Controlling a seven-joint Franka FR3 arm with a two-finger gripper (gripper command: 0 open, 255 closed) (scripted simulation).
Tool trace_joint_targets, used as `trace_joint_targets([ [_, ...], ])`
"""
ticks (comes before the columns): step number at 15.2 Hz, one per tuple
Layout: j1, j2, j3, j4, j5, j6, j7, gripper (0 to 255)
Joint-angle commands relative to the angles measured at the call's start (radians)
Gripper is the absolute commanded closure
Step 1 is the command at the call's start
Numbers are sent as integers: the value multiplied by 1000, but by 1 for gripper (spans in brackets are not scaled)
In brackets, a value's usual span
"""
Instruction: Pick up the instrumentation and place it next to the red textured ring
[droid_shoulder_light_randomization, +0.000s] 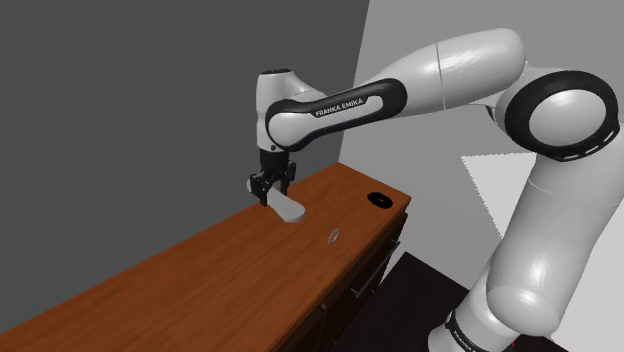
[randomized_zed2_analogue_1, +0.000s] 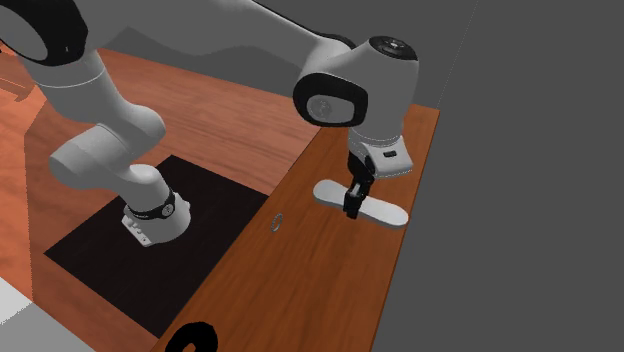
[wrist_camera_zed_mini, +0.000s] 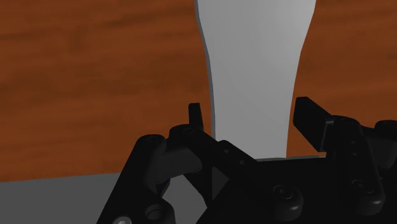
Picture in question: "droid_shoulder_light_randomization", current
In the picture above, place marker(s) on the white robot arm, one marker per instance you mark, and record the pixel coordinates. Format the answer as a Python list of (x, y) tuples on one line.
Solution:
[(546, 253)]

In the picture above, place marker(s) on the brown wooden chest of drawers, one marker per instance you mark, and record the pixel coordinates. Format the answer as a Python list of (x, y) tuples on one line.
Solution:
[(195, 282)]

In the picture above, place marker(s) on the grey oblong remote control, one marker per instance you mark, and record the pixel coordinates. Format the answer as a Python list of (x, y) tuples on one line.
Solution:
[(287, 207)]

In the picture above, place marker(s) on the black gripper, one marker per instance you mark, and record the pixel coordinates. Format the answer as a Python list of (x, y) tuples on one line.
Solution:
[(273, 161)]

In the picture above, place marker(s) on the dark robot stand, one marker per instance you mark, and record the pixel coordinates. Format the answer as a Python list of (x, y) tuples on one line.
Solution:
[(414, 297)]

